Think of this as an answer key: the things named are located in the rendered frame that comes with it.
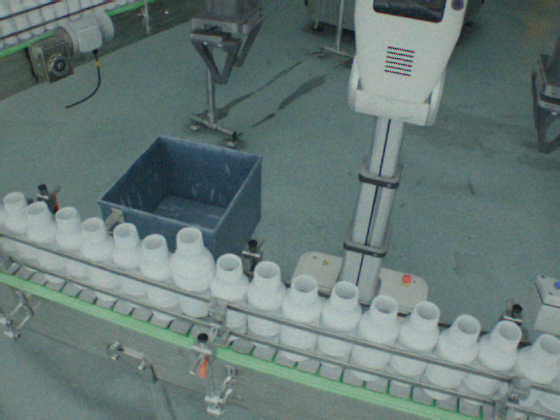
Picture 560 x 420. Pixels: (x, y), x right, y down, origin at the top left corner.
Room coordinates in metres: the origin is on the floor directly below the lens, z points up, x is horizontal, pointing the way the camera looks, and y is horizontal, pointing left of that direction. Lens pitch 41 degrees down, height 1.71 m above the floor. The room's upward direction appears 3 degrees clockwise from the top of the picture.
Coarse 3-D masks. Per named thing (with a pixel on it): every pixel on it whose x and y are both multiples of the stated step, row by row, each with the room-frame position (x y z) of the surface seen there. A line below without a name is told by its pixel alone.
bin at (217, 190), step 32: (160, 160) 1.16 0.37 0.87; (192, 160) 1.14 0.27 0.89; (224, 160) 1.12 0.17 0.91; (256, 160) 1.09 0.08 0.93; (128, 192) 0.99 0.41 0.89; (160, 192) 1.13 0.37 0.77; (192, 192) 1.15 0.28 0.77; (224, 192) 1.12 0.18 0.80; (256, 192) 1.05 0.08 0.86; (160, 224) 0.83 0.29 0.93; (192, 224) 0.81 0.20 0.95; (224, 224) 0.85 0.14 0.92; (256, 224) 1.05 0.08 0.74
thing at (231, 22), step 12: (216, 0) 0.64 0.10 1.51; (228, 0) 0.64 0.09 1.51; (240, 0) 0.65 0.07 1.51; (252, 0) 0.71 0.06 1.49; (204, 12) 0.65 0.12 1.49; (216, 12) 0.64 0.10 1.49; (228, 12) 0.64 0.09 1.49; (240, 12) 0.65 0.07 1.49; (252, 12) 0.67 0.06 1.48; (192, 24) 0.63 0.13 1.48; (204, 24) 0.63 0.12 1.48; (216, 24) 0.62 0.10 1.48; (228, 24) 0.61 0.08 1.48; (240, 24) 0.62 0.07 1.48
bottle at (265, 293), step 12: (264, 264) 0.51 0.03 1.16; (276, 264) 0.51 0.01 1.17; (264, 276) 0.51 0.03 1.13; (276, 276) 0.48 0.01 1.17; (252, 288) 0.49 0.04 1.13; (264, 288) 0.48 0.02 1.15; (276, 288) 0.48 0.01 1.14; (252, 300) 0.47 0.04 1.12; (264, 300) 0.47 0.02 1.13; (276, 300) 0.47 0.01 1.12; (264, 312) 0.47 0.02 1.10; (276, 312) 0.47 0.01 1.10; (252, 324) 0.47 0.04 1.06; (264, 324) 0.47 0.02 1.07; (276, 324) 0.47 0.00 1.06; (264, 336) 0.47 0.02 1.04; (276, 336) 0.47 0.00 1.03
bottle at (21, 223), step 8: (16, 192) 0.64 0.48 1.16; (8, 200) 0.63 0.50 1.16; (16, 200) 0.64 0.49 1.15; (24, 200) 0.63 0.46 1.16; (8, 208) 0.61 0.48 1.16; (16, 208) 0.61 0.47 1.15; (24, 208) 0.62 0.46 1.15; (8, 216) 0.61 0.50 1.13; (16, 216) 0.61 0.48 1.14; (24, 216) 0.61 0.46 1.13; (8, 224) 0.60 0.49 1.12; (16, 224) 0.60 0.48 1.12; (24, 224) 0.60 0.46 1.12; (16, 232) 0.59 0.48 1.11; (24, 232) 0.60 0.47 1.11; (16, 248) 0.60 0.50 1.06; (24, 248) 0.59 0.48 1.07; (32, 248) 0.60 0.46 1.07; (24, 256) 0.60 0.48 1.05; (32, 256) 0.60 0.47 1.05
